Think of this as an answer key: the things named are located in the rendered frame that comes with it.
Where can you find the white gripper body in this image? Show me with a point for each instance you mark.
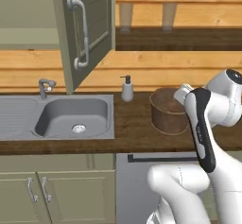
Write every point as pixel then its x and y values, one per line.
pixel 181 93

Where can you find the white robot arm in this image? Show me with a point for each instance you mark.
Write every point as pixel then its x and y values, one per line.
pixel 227 177

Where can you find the olive green base cabinet door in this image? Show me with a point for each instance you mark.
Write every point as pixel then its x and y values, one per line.
pixel 15 202
pixel 78 196

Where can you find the white soap dispenser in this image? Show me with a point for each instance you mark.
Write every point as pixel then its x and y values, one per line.
pixel 127 90

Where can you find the grey dishwasher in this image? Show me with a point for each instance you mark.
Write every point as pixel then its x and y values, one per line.
pixel 132 190

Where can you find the grey sink tap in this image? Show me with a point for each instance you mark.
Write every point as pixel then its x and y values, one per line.
pixel 43 89

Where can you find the olive green drawer panel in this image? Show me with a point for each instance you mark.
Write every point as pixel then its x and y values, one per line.
pixel 44 162

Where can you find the grey kitchen sink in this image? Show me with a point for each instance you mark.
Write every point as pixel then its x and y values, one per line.
pixel 19 117

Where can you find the wooden wall shelf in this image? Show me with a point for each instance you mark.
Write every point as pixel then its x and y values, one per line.
pixel 189 13

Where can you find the olive green wall cabinet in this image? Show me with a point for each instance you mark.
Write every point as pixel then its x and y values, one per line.
pixel 25 10

